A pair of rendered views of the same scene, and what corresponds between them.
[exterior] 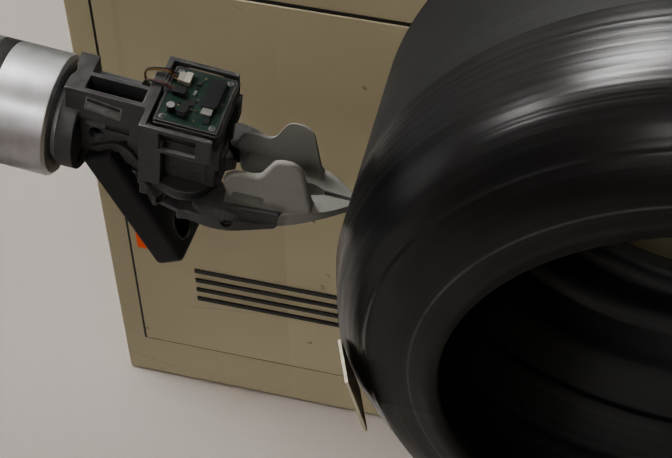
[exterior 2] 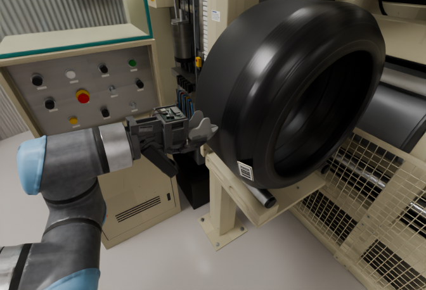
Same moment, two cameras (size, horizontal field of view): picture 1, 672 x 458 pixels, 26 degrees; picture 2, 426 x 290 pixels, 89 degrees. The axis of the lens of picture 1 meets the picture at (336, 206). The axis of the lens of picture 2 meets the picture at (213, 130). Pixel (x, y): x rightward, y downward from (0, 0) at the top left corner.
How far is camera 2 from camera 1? 68 cm
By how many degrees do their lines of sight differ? 34
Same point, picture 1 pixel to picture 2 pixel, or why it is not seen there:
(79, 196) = not seen: hidden behind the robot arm
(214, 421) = (134, 246)
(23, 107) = (118, 141)
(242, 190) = (194, 135)
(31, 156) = (128, 158)
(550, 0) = (262, 31)
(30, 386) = not seen: hidden behind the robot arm
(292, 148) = (196, 119)
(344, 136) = (140, 163)
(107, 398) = (105, 261)
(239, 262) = (125, 207)
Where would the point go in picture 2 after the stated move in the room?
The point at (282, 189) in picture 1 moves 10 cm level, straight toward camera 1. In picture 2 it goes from (205, 128) to (240, 148)
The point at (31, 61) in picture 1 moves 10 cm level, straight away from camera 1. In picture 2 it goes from (109, 126) to (75, 113)
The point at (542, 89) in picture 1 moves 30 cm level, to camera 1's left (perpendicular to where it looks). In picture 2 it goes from (290, 39) to (161, 86)
